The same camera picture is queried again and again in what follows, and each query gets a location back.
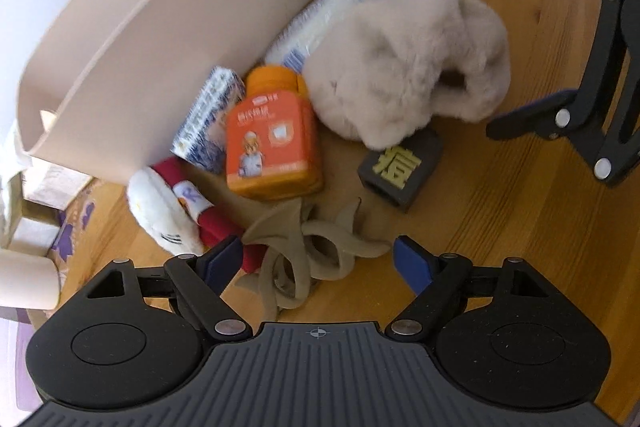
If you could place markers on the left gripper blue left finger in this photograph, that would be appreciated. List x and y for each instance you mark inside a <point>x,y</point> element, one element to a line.
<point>198,283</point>

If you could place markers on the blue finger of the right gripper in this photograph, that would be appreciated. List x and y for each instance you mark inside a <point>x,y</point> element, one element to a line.
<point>537,117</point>

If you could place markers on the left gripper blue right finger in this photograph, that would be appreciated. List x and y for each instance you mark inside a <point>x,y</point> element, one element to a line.
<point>440,284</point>

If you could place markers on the white cat plush toy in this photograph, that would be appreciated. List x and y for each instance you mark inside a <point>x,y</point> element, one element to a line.
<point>174,212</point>

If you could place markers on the tan wooden letter ornament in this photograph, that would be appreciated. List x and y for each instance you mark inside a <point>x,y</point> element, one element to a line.
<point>302,250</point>

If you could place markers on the black cube gold character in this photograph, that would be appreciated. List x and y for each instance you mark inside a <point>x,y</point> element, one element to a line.
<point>398,173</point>

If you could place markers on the blue white small box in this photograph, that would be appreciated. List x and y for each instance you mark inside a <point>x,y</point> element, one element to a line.
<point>202,138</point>

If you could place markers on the orange medicine bottle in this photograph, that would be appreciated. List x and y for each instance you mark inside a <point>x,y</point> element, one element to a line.
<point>272,140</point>

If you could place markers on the beige fluffy hat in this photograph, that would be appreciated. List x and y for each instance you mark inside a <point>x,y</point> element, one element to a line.
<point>385,69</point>

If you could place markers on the cream thermos bottle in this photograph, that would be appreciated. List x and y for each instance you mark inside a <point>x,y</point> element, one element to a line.
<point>28,282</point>

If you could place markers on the beige plastic storage bin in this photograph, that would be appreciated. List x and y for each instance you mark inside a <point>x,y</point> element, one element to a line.
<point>109,84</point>

